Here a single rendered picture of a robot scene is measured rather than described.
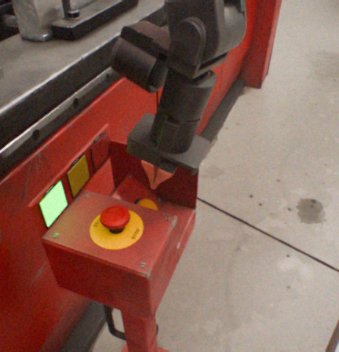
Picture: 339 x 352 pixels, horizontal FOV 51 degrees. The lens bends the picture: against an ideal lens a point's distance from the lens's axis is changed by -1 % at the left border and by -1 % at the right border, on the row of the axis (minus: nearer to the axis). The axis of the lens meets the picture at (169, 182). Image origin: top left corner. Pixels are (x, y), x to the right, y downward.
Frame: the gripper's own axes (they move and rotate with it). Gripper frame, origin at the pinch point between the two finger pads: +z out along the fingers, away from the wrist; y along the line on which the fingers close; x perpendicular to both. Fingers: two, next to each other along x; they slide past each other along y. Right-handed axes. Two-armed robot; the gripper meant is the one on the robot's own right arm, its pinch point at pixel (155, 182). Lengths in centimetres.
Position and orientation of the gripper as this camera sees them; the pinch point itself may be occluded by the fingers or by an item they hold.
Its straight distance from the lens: 54.9
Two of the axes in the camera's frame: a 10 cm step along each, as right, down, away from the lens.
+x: -3.6, 6.3, -6.9
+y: -9.0, -4.3, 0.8
